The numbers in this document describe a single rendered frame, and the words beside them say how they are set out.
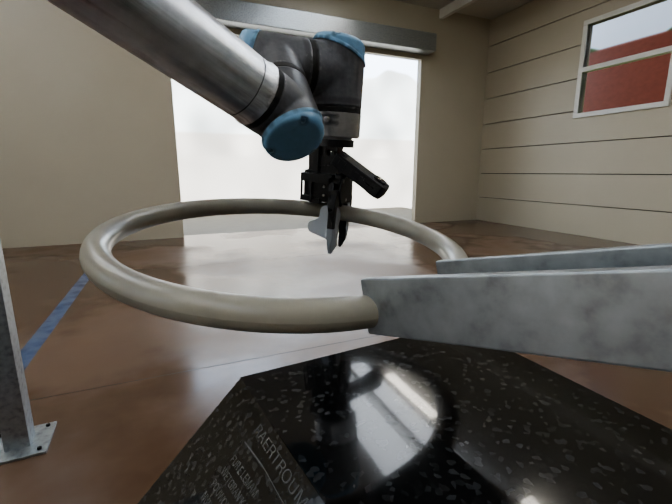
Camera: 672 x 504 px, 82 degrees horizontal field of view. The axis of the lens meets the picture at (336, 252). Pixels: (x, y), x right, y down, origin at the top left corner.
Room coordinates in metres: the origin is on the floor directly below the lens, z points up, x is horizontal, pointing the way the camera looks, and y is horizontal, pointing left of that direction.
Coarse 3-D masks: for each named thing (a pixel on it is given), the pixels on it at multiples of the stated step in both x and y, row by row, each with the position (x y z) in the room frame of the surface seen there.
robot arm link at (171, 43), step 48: (48, 0) 0.39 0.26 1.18; (96, 0) 0.39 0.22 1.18; (144, 0) 0.41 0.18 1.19; (192, 0) 0.46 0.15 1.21; (144, 48) 0.43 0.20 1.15; (192, 48) 0.45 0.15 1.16; (240, 48) 0.49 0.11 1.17; (240, 96) 0.50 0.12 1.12; (288, 96) 0.54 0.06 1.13; (288, 144) 0.56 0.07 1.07
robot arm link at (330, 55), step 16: (320, 32) 0.70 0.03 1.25; (336, 32) 0.69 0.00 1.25; (320, 48) 0.68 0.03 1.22; (336, 48) 0.68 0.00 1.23; (352, 48) 0.69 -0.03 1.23; (320, 64) 0.67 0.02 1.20; (336, 64) 0.68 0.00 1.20; (352, 64) 0.69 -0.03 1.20; (320, 80) 0.68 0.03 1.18; (336, 80) 0.69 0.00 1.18; (352, 80) 0.70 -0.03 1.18; (320, 96) 0.70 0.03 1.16; (336, 96) 0.69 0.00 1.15; (352, 96) 0.70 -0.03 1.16; (352, 112) 0.70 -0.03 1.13
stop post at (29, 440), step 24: (0, 240) 1.35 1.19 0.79; (0, 264) 1.32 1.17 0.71; (0, 288) 1.29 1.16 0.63; (0, 312) 1.28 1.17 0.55; (0, 336) 1.28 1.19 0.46; (0, 360) 1.27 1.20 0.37; (0, 384) 1.27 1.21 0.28; (24, 384) 1.34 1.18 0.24; (0, 408) 1.26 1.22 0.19; (24, 408) 1.30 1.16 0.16; (0, 432) 1.25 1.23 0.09; (24, 432) 1.28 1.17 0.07; (48, 432) 1.36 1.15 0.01; (0, 456) 1.23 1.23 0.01; (24, 456) 1.23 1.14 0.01
